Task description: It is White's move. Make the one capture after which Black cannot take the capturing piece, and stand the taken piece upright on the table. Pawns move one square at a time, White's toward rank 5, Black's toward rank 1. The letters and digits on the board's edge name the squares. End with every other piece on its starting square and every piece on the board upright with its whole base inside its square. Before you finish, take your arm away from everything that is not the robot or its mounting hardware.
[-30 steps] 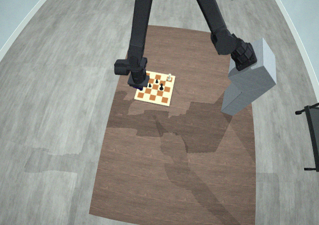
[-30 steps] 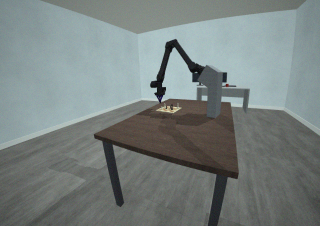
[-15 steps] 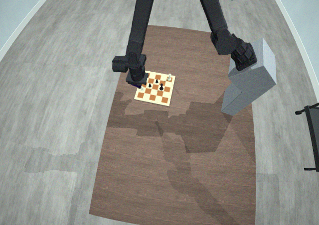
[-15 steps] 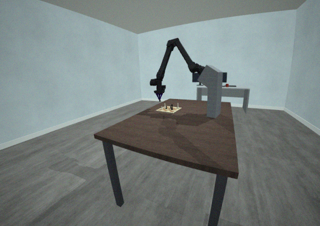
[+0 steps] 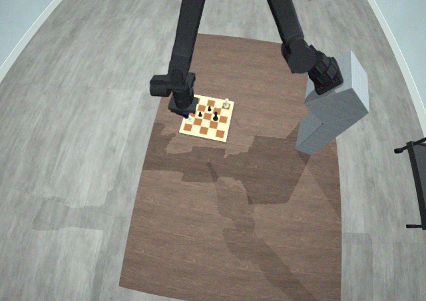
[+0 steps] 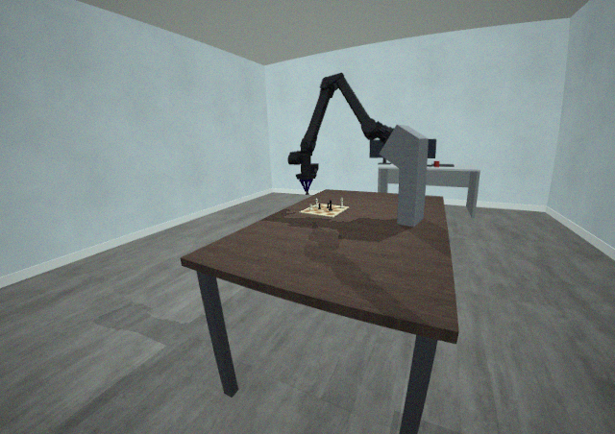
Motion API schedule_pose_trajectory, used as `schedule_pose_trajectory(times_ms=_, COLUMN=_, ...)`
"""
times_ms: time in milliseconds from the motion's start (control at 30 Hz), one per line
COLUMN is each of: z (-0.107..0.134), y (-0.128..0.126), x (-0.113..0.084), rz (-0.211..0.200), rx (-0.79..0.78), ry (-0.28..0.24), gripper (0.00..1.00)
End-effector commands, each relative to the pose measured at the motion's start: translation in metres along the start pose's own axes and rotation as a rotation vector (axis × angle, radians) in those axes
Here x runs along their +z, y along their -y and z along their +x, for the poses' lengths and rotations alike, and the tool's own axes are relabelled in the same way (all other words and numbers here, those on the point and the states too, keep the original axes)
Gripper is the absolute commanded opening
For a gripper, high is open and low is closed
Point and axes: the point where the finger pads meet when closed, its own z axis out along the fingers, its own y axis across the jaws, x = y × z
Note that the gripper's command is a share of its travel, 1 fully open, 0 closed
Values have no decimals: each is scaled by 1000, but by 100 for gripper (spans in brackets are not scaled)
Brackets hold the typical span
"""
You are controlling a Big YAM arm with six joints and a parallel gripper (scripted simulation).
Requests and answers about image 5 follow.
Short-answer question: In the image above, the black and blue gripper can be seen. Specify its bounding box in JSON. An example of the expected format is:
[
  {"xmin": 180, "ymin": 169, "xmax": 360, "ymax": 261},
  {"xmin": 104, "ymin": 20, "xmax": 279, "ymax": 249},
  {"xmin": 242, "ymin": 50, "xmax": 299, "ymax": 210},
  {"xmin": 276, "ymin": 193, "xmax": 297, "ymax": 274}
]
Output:
[{"xmin": 168, "ymin": 94, "xmax": 198, "ymax": 118}]

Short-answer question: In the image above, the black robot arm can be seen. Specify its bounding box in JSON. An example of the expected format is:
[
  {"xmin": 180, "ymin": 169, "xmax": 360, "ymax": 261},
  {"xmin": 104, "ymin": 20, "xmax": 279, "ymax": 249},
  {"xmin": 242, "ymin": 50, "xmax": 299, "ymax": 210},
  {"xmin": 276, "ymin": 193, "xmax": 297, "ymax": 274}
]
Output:
[{"xmin": 150, "ymin": 0, "xmax": 343, "ymax": 104}]

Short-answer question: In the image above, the brown and cream checkered chessboard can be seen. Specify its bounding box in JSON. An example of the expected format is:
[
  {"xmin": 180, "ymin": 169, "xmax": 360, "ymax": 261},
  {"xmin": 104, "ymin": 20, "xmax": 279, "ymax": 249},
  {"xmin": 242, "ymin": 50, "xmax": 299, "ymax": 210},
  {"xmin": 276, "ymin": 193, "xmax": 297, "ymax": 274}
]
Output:
[{"xmin": 179, "ymin": 95, "xmax": 234, "ymax": 142}]

